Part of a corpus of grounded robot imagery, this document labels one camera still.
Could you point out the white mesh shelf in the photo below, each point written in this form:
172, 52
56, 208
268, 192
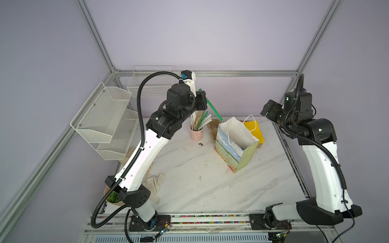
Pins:
98, 120
122, 137

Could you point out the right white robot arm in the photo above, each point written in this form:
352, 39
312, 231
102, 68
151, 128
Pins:
331, 204

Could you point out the yellow napkin stack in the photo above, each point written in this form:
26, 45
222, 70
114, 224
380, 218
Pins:
253, 127

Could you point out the lower white mesh shelf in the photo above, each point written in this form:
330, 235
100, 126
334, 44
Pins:
122, 137

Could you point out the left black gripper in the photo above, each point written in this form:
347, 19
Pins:
199, 98

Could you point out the painted paper gift bag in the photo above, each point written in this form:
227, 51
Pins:
235, 142

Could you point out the brown paper bag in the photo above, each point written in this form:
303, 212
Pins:
128, 155

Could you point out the paper bowl of greens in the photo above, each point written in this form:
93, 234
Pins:
113, 199

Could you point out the stacked brown cup carriers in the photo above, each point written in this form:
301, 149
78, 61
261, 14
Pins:
213, 127

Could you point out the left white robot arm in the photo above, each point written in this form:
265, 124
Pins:
155, 134

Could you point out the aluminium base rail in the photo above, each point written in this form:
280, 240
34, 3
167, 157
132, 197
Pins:
233, 222

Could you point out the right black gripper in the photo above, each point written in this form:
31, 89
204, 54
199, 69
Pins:
272, 106

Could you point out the pink straw bucket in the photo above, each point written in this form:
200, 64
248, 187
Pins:
196, 136

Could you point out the white wire basket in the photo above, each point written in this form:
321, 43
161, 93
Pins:
157, 87

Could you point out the upper white mesh shelf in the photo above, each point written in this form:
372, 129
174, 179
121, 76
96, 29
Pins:
98, 120

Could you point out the single green straw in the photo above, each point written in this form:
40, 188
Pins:
212, 107

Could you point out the brown wrapped straws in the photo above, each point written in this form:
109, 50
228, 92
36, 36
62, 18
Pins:
198, 114

